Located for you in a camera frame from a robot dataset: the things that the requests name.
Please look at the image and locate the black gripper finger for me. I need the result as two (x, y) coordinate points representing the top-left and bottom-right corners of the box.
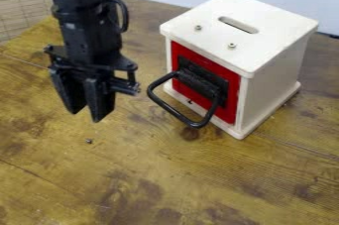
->
(85, 78), (115, 123)
(50, 66), (86, 114)

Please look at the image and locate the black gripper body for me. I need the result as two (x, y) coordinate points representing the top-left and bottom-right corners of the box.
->
(45, 45), (141, 95)

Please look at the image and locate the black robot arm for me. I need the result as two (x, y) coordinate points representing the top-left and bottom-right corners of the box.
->
(45, 0), (139, 122)

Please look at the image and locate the red drawer front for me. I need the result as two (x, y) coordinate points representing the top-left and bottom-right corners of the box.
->
(171, 42), (241, 124)

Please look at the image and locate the white wooden drawer box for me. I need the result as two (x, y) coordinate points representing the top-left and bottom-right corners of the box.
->
(161, 0), (318, 140)

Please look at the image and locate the left bolt on box top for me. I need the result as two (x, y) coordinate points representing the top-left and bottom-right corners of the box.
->
(195, 25), (203, 31)

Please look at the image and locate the bolt on box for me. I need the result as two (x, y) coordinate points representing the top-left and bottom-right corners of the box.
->
(229, 43), (238, 50)
(195, 25), (203, 31)

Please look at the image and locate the right bolt on box top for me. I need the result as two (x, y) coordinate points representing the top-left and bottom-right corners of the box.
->
(229, 43), (238, 50)

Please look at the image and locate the black metal drawer handle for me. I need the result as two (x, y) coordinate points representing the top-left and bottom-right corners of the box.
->
(147, 68), (230, 129)

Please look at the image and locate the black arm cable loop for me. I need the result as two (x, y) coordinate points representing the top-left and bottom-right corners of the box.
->
(105, 0), (130, 34)

